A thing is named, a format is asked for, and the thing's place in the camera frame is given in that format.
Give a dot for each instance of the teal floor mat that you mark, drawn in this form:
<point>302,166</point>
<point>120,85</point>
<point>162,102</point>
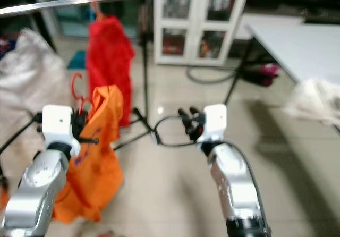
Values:
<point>77,59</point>

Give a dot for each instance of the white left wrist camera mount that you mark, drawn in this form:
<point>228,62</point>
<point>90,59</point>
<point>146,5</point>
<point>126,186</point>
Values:
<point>58,123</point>

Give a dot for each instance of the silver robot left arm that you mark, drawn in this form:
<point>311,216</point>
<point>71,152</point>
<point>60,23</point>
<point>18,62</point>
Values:
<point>40,184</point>

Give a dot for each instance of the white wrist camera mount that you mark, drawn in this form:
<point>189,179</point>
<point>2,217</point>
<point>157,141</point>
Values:
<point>214,121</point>
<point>58,123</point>

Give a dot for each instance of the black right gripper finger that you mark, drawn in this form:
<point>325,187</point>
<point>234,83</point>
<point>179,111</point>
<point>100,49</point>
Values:
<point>195,114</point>
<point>185,117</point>

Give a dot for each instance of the grey framed glass door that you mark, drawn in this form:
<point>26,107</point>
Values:
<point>69,22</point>

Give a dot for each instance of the orange hanger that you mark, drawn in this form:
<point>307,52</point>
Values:
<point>98,6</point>

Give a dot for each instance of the black clothes rack frame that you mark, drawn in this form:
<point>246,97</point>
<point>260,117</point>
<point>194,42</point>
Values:
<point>144,61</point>

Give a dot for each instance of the silver clothes rack rail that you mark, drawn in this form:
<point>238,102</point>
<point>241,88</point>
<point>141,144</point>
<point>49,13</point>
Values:
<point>74,3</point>

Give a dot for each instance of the orange shirt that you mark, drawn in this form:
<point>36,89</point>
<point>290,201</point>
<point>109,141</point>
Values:
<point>95,173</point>

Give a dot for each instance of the red shirt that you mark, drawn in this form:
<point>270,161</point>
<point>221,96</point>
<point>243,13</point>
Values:
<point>110,56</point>

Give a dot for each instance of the white glass door cabinet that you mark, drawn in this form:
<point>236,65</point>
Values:
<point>202,24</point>

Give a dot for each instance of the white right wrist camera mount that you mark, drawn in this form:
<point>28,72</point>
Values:
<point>214,121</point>

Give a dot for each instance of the white table with black legs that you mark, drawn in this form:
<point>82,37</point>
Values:
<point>303,45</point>

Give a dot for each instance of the white denim shorts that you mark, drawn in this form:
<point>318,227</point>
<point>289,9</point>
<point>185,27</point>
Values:
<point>32,77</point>

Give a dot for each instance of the pink vacuum cleaner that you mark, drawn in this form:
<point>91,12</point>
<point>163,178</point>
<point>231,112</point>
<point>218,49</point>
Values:
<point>260,73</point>

